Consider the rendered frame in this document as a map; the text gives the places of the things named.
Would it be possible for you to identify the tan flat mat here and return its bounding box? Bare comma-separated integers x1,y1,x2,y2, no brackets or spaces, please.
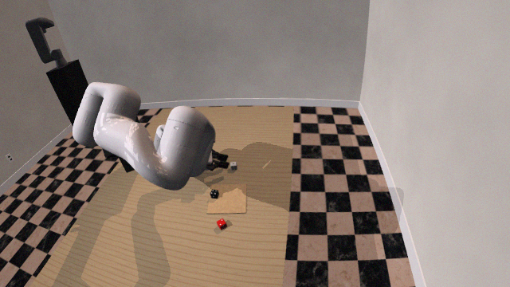
207,183,247,214

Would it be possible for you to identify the red die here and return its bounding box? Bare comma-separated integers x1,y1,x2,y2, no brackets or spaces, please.
217,218,227,230

